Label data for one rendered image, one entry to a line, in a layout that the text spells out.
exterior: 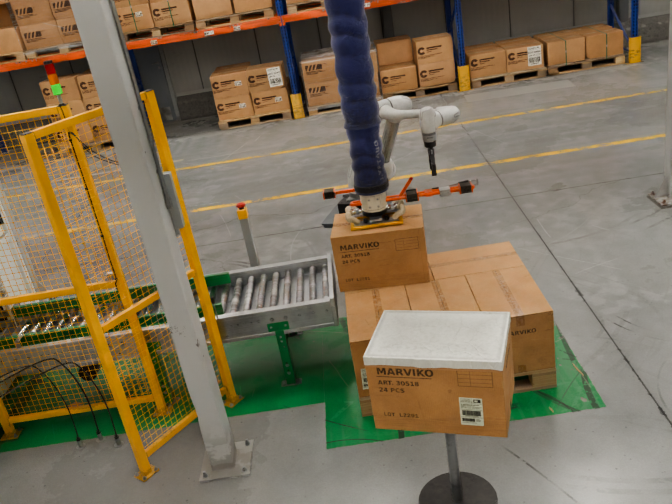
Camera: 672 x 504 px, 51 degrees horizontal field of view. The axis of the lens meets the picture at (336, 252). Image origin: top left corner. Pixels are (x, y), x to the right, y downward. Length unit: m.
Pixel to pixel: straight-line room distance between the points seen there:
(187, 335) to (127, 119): 1.17
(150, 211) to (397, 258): 1.75
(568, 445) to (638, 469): 0.37
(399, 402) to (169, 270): 1.33
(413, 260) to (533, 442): 1.33
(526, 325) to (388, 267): 0.97
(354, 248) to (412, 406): 1.59
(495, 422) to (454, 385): 0.25
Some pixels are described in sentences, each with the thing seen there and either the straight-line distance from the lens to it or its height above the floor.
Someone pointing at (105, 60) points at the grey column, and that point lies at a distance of 3.40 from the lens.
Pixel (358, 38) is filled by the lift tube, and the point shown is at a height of 2.13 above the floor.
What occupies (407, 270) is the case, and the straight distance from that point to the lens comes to 4.64.
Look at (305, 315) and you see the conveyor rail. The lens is 4.59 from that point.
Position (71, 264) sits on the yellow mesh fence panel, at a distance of 3.84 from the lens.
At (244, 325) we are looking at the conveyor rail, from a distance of 4.65.
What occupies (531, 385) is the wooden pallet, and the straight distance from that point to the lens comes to 4.57.
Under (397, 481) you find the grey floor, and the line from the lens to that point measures 4.03.
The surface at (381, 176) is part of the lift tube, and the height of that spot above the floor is 1.27.
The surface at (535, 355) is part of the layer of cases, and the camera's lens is 4.43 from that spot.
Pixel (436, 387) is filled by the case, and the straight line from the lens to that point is 3.17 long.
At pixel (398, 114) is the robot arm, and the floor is 1.55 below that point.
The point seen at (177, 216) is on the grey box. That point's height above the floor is 1.54.
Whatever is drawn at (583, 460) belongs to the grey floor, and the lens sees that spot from 4.11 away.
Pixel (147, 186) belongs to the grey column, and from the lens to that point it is 3.51.
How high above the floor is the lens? 2.76
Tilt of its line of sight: 25 degrees down
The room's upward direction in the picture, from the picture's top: 10 degrees counter-clockwise
